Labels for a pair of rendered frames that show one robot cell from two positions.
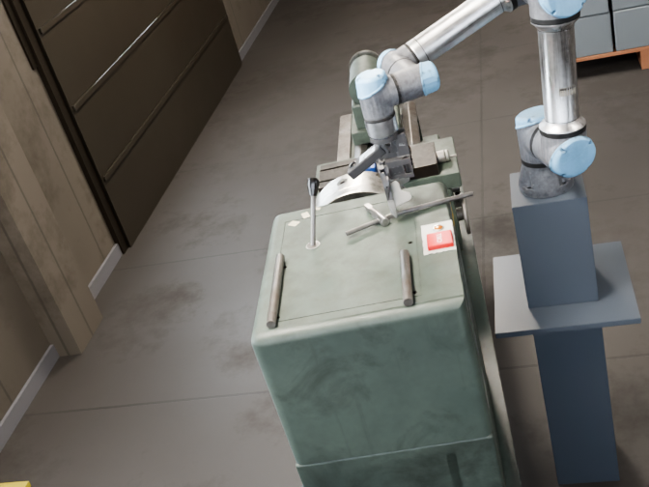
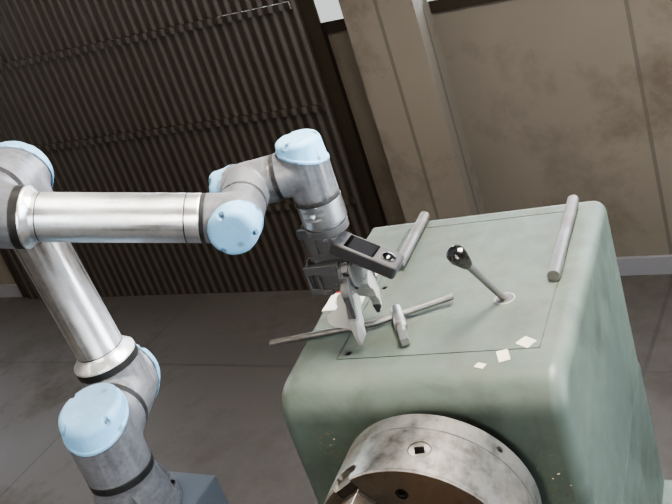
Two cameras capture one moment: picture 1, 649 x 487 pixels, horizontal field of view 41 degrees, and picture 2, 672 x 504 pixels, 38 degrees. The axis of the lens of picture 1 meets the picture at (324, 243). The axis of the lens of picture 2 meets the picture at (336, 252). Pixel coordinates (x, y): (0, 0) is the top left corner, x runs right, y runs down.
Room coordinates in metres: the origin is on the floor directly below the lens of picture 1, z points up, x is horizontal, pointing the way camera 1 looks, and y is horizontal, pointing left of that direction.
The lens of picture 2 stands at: (3.29, 0.22, 2.09)
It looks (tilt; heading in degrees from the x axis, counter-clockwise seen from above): 25 degrees down; 197
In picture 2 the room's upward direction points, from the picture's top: 19 degrees counter-clockwise
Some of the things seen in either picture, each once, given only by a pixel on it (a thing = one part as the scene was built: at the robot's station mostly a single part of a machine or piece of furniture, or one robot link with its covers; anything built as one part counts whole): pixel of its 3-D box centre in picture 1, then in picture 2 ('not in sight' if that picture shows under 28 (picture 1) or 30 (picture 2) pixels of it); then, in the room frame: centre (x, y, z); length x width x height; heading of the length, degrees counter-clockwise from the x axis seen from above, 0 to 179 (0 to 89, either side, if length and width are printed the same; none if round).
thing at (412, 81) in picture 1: (411, 80); (246, 189); (1.94, -0.31, 1.57); 0.11 x 0.11 x 0.08; 7
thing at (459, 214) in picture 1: (448, 203); not in sight; (2.80, -0.49, 0.73); 0.27 x 0.12 x 0.27; 169
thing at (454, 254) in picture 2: (314, 186); (458, 258); (1.94, -0.02, 1.38); 0.04 x 0.03 x 0.05; 169
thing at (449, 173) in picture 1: (385, 175); not in sight; (2.85, -0.29, 0.89); 0.53 x 0.30 x 0.06; 79
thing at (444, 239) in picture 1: (439, 241); not in sight; (1.72, -0.26, 1.26); 0.06 x 0.06 x 0.02; 79
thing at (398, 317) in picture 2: (376, 214); (400, 325); (1.92, -0.15, 1.27); 0.12 x 0.02 x 0.02; 13
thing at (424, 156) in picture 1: (378, 169); not in sight; (2.81, -0.26, 0.95); 0.43 x 0.18 x 0.04; 79
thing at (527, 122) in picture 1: (540, 132); (104, 432); (2.09, -0.65, 1.27); 0.13 x 0.12 x 0.14; 7
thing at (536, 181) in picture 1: (544, 169); (130, 488); (2.09, -0.65, 1.15); 0.15 x 0.15 x 0.10
